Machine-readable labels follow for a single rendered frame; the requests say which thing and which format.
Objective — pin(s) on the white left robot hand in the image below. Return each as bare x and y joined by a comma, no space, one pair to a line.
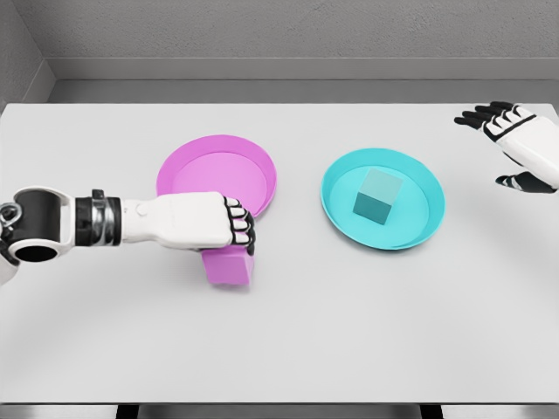
196,220

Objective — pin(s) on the pink plate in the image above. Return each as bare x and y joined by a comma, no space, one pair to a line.
218,170

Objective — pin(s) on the pink block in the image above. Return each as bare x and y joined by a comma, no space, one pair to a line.
227,268

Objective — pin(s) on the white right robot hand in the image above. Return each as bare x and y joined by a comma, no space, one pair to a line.
530,142

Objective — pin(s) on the cyan plate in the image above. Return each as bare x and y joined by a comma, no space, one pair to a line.
410,205

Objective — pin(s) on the cyan block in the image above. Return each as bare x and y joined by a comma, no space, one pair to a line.
376,196

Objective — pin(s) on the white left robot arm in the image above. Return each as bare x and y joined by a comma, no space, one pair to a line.
65,222

